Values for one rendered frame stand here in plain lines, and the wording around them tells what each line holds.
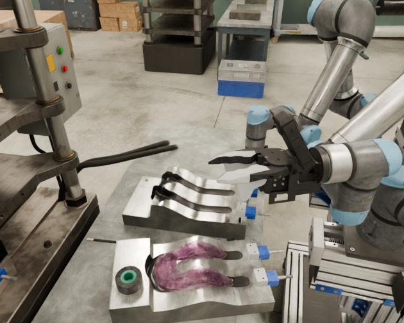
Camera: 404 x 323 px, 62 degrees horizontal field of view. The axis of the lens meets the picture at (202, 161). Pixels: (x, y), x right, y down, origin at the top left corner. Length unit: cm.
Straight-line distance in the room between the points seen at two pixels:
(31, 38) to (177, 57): 406
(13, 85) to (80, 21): 665
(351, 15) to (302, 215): 180
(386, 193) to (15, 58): 134
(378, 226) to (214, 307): 54
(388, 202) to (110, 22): 737
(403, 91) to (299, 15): 680
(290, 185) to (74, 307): 86
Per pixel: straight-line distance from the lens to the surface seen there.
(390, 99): 84
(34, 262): 145
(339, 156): 66
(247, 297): 114
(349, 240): 113
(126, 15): 780
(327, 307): 198
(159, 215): 135
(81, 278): 131
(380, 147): 71
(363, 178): 71
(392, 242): 112
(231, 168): 65
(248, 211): 133
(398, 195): 102
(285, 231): 256
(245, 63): 474
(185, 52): 516
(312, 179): 67
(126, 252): 120
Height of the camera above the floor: 181
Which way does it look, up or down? 35 degrees down
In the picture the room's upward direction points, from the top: straight up
